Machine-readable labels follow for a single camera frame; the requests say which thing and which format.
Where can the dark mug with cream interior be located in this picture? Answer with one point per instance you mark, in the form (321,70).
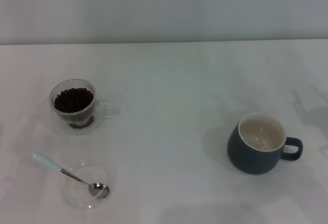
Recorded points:
(246,160)

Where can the coffee beans heap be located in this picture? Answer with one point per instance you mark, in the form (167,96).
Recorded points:
(73,101)

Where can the double-walled glass cup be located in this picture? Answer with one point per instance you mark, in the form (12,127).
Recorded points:
(77,131)

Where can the clear glass dish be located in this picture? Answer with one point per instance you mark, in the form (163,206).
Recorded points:
(77,199)

